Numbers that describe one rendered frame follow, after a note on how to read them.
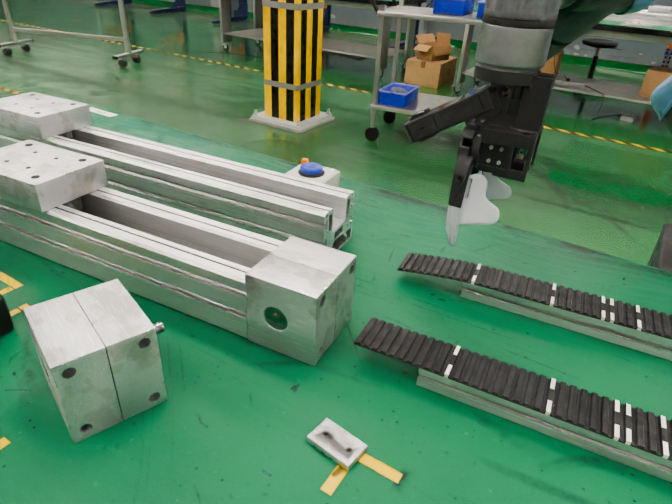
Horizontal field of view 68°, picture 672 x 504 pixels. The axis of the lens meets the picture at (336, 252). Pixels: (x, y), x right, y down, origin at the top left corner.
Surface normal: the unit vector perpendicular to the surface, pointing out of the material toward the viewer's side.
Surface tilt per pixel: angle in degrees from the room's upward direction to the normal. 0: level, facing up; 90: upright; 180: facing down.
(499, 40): 89
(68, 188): 90
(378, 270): 0
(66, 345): 0
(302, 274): 0
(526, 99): 89
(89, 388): 90
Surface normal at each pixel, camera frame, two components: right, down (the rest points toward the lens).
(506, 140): -0.45, 0.42
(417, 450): 0.05, -0.86
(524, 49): 0.03, 0.50
